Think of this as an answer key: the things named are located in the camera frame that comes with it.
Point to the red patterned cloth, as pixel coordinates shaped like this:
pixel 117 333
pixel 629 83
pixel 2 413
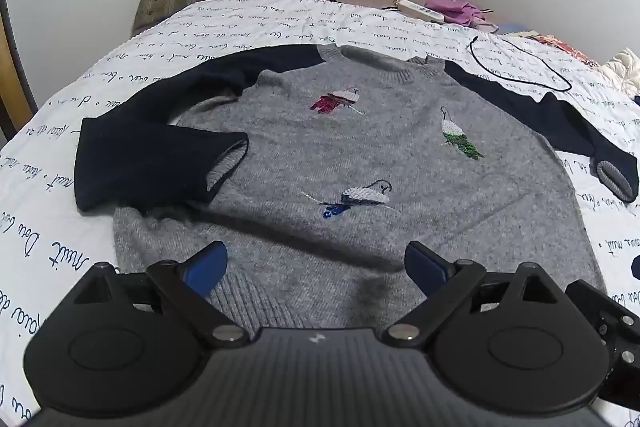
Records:
pixel 565 47

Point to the white script-printed bedsheet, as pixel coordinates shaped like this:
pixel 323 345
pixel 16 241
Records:
pixel 60 117

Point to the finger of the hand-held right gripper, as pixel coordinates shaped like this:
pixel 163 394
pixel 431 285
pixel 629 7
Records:
pixel 617 337

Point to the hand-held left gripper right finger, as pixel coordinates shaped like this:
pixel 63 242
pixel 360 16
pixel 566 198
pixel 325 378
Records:
pixel 425 268

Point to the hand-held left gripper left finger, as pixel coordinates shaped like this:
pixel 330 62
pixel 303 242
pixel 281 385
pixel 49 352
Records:
pixel 205 268

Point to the brown wooden furniture edge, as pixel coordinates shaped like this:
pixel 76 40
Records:
pixel 10 82

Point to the white power strip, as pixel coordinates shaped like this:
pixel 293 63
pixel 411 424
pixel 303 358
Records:
pixel 420 9

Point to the grey sweater with navy sleeves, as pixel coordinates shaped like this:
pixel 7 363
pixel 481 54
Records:
pixel 325 147

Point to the purple cloth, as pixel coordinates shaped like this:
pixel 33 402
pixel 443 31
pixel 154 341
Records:
pixel 457 9

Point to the cream cloth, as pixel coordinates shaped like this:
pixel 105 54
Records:
pixel 622 69

